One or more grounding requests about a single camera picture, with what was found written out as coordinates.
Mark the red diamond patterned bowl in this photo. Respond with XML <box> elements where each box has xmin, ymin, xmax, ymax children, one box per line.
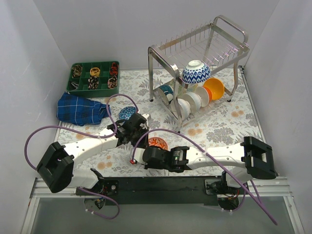
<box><xmin>118</xmin><ymin>106</ymin><xmax>137</xmax><ymax>120</ymax></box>

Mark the orange white patterned bowl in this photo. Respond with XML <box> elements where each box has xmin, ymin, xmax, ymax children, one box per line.
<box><xmin>148</xmin><ymin>137</ymin><xmax>168</xmax><ymax>150</ymax></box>

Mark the blue white patterned bowl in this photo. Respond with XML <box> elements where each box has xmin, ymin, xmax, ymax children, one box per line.
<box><xmin>182</xmin><ymin>60</ymin><xmax>211</xmax><ymax>84</ymax></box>

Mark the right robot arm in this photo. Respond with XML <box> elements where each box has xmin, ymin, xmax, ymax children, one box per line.
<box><xmin>140</xmin><ymin>136</ymin><xmax>276</xmax><ymax>194</ymax></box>

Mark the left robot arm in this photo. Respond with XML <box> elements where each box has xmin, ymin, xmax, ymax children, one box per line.
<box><xmin>37</xmin><ymin>113</ymin><xmax>150</xmax><ymax>195</ymax></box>

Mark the stainless steel dish rack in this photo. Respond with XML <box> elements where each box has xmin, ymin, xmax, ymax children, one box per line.
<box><xmin>148</xmin><ymin>15</ymin><xmax>250</xmax><ymax>131</ymax></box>

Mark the teal rimmed white bowl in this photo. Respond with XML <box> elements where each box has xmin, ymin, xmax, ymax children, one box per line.
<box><xmin>157</xmin><ymin>84</ymin><xmax>173</xmax><ymax>105</ymax></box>

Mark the dark floral rolled tie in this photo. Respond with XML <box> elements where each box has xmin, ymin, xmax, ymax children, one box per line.
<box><xmin>88</xmin><ymin>76</ymin><xmax>99</xmax><ymax>90</ymax></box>

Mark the blue plaid cloth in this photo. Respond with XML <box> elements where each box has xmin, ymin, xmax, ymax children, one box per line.
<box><xmin>56</xmin><ymin>92</ymin><xmax>111</xmax><ymax>126</ymax></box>

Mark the green compartment tray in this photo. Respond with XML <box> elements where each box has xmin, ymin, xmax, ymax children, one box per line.
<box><xmin>66</xmin><ymin>61</ymin><xmax>120</xmax><ymax>98</ymax></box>

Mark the white bowl front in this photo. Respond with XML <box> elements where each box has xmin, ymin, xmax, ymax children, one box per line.
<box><xmin>170</xmin><ymin>98</ymin><xmax>191</xmax><ymax>120</ymax></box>

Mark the orange black rolled tie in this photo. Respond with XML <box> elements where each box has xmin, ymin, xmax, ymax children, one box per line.
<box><xmin>109</xmin><ymin>62</ymin><xmax>119</xmax><ymax>76</ymax></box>

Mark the orange flower patterned plate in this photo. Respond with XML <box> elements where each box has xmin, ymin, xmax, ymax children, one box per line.
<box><xmin>177</xmin><ymin>85</ymin><xmax>187</xmax><ymax>98</ymax></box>

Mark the yellow rolled tie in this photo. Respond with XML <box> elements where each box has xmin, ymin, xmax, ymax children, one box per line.
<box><xmin>90</xmin><ymin>67</ymin><xmax>100</xmax><ymax>77</ymax></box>

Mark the white bowl middle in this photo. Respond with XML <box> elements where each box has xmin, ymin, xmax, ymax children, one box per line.
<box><xmin>181</xmin><ymin>92</ymin><xmax>201</xmax><ymax>114</ymax></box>

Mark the brown rolled tie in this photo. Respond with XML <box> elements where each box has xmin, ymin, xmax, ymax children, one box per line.
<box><xmin>71</xmin><ymin>64</ymin><xmax>82</xmax><ymax>78</ymax></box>

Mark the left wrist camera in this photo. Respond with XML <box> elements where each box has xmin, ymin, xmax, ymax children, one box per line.
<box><xmin>142</xmin><ymin>114</ymin><xmax>151</xmax><ymax>122</ymax></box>

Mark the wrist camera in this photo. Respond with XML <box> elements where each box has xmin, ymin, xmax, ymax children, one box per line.
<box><xmin>130</xmin><ymin>148</ymin><xmax>146</xmax><ymax>165</ymax></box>
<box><xmin>142</xmin><ymin>114</ymin><xmax>151</xmax><ymax>122</ymax></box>

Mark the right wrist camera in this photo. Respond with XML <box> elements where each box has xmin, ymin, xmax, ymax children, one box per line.
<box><xmin>130</xmin><ymin>148</ymin><xmax>146</xmax><ymax>165</ymax></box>

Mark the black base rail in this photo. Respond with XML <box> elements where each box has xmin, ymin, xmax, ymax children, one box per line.
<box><xmin>75</xmin><ymin>176</ymin><xmax>251</xmax><ymax>205</ymax></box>

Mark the aluminium frame rail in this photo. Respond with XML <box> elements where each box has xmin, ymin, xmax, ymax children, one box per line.
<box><xmin>31</xmin><ymin>176</ymin><xmax>293</xmax><ymax>197</ymax></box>

